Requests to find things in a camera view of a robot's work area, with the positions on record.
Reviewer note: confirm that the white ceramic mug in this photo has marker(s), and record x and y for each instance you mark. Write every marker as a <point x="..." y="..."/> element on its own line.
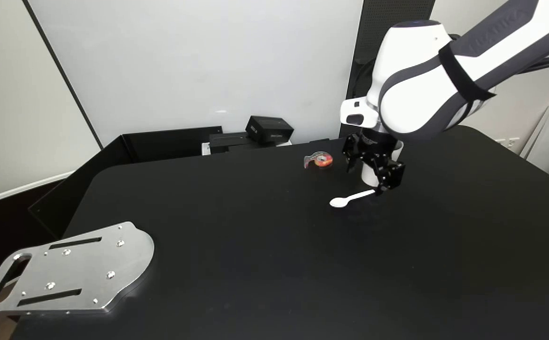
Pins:
<point x="368" y="171"/>

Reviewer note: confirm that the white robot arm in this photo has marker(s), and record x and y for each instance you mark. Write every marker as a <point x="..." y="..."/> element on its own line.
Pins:
<point x="426" y="82"/>

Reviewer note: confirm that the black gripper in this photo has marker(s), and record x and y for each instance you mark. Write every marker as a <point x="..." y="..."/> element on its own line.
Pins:
<point x="369" y="146"/>

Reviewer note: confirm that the black camera box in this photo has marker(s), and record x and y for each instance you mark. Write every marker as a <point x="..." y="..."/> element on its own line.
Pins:
<point x="268" y="131"/>

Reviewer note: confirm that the grey metal mounting plate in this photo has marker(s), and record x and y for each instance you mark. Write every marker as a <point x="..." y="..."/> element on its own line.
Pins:
<point x="79" y="273"/>

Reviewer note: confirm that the red tape dispenser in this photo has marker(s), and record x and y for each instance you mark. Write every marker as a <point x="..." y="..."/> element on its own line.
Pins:
<point x="320" y="159"/>

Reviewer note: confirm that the white whiteboard panel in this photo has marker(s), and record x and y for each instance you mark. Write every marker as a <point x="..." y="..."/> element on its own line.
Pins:
<point x="162" y="65"/>

